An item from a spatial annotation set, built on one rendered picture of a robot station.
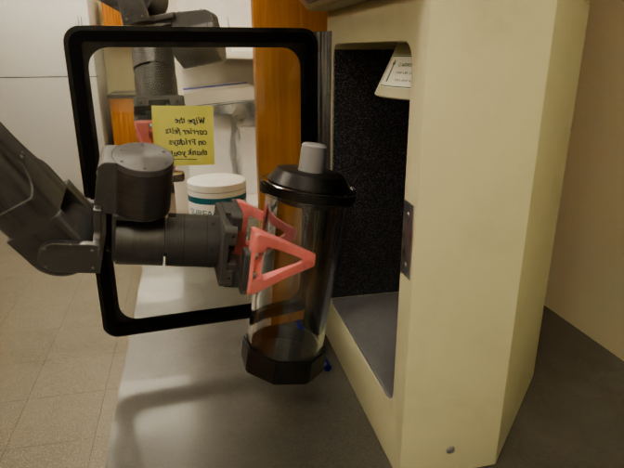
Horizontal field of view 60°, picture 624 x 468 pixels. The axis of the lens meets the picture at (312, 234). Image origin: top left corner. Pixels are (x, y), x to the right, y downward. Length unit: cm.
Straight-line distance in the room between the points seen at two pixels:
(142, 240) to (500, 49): 37
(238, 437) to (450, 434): 24
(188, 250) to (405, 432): 29
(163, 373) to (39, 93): 478
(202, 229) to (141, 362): 31
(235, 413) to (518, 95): 48
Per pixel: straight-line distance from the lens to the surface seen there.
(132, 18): 80
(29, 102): 548
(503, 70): 49
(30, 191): 55
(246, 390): 74
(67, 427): 238
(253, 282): 55
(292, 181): 56
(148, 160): 54
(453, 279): 51
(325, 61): 76
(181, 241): 57
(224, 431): 68
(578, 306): 102
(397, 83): 57
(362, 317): 75
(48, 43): 541
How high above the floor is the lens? 136
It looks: 19 degrees down
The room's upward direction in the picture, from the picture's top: straight up
